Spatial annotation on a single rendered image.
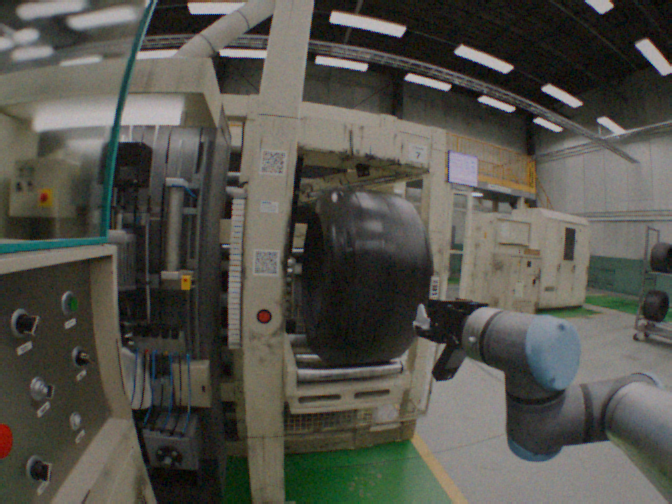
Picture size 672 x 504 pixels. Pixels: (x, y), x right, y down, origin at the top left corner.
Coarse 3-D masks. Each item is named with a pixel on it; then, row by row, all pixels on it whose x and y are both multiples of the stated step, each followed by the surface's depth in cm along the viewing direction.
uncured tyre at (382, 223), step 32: (352, 192) 82; (384, 192) 90; (320, 224) 114; (352, 224) 72; (384, 224) 74; (416, 224) 77; (320, 256) 122; (352, 256) 69; (384, 256) 70; (416, 256) 73; (320, 288) 121; (352, 288) 68; (384, 288) 69; (416, 288) 72; (320, 320) 77; (352, 320) 69; (384, 320) 71; (320, 352) 81; (352, 352) 75; (384, 352) 78
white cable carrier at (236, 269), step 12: (240, 204) 82; (240, 216) 80; (240, 228) 80; (240, 240) 81; (240, 252) 81; (240, 264) 81; (240, 276) 85; (240, 288) 83; (228, 300) 81; (228, 312) 81; (240, 312) 85; (240, 336) 86
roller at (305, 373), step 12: (396, 360) 90; (300, 372) 79; (312, 372) 80; (324, 372) 81; (336, 372) 82; (348, 372) 82; (360, 372) 83; (372, 372) 84; (384, 372) 85; (396, 372) 87
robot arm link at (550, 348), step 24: (504, 312) 38; (480, 336) 38; (504, 336) 34; (528, 336) 30; (552, 336) 27; (576, 336) 28; (504, 360) 33; (528, 360) 29; (552, 360) 27; (576, 360) 28; (528, 384) 30; (552, 384) 27
